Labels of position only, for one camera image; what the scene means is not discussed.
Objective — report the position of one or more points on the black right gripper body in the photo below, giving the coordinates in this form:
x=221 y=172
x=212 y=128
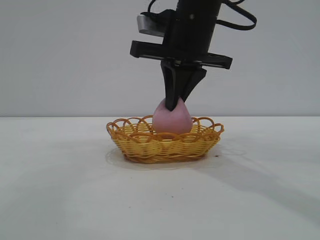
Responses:
x=192 y=32

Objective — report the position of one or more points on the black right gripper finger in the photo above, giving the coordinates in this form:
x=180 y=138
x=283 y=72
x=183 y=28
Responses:
x=193 y=82
x=171 y=87

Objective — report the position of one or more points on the pink peach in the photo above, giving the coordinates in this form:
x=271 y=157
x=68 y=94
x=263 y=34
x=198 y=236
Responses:
x=172 y=122

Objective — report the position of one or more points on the yellow woven plastic basket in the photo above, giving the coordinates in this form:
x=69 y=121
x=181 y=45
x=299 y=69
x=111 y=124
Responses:
x=162 y=147

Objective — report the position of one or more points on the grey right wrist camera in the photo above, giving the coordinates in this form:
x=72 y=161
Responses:
x=150 y=25

